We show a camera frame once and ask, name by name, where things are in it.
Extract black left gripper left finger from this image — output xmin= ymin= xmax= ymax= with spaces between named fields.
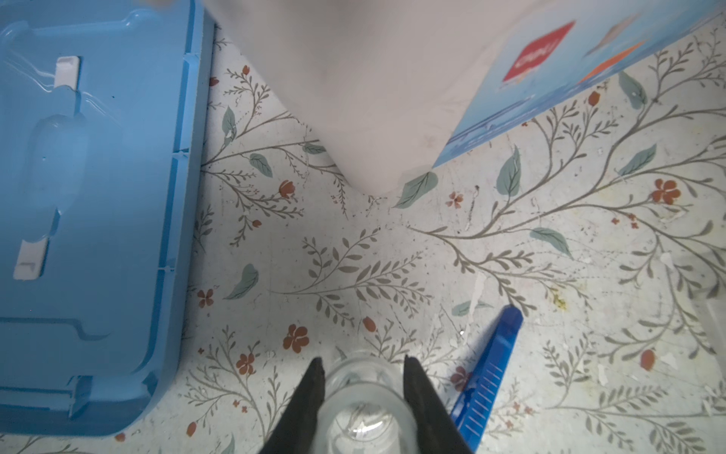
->
xmin=259 ymin=358 xmax=325 ymax=454

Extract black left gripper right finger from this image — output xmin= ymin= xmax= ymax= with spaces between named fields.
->
xmin=403 ymin=357 xmax=472 ymax=454

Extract blue plastic tweezers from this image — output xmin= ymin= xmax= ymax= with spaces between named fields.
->
xmin=451 ymin=306 xmax=524 ymax=452

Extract white plastic storage bin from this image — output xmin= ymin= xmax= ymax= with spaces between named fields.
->
xmin=205 ymin=0 xmax=725 ymax=195

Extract blue plastic bin lid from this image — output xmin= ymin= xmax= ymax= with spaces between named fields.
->
xmin=1 ymin=1 xmax=215 ymax=437

